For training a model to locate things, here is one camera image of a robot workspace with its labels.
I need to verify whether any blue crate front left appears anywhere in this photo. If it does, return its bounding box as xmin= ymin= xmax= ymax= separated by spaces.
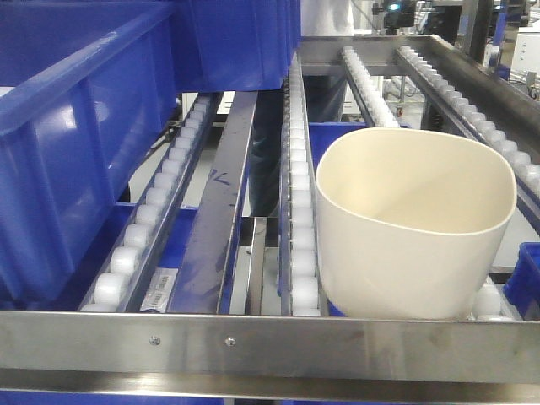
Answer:
xmin=1 ymin=1 xmax=176 ymax=305

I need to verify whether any steel flow rack frame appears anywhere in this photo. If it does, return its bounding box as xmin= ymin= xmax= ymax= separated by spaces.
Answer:
xmin=0 ymin=35 xmax=540 ymax=405

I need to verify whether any centre white roller track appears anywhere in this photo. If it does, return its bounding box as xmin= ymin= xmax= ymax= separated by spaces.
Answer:
xmin=278 ymin=55 xmax=329 ymax=316

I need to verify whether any white plastic bin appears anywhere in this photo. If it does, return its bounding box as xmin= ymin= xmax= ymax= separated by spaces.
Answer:
xmin=315 ymin=127 xmax=518 ymax=321

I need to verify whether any far right white roller track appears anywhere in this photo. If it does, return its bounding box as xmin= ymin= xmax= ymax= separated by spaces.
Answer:
xmin=397 ymin=46 xmax=539 ymax=230

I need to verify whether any blue crate right edge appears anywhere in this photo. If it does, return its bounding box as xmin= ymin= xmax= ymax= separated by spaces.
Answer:
xmin=503 ymin=242 xmax=539 ymax=321

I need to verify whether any barcode label sticker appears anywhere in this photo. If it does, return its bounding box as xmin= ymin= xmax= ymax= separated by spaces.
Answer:
xmin=140 ymin=267 xmax=178 ymax=313

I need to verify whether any blue crate lower shelf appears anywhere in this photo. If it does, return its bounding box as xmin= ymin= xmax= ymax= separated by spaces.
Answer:
xmin=277 ymin=121 xmax=367 ymax=316

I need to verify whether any blue crate back centre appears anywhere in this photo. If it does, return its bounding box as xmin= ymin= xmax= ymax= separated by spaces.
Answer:
xmin=170 ymin=1 xmax=301 ymax=93

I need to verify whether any left white roller track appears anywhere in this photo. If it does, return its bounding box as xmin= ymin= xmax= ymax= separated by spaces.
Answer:
xmin=78 ymin=93 xmax=223 ymax=312

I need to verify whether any steel divider rail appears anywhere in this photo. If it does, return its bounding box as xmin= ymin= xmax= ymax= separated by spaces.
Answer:
xmin=167 ymin=91 xmax=258 ymax=315

